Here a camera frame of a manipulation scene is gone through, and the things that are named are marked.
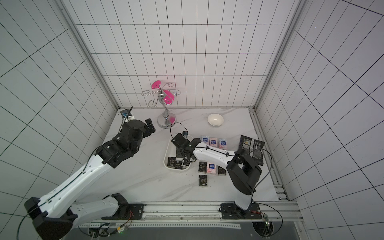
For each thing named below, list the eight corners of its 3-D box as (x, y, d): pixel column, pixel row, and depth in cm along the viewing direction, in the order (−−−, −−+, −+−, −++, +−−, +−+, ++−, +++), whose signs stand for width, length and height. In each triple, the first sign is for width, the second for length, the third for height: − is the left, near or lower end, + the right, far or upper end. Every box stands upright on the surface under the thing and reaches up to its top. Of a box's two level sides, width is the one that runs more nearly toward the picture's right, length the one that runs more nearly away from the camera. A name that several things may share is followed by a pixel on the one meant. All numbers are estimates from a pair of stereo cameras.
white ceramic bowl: (207, 126, 107) (208, 123, 105) (206, 116, 113) (207, 113, 111) (223, 126, 107) (224, 123, 105) (222, 116, 113) (222, 113, 111)
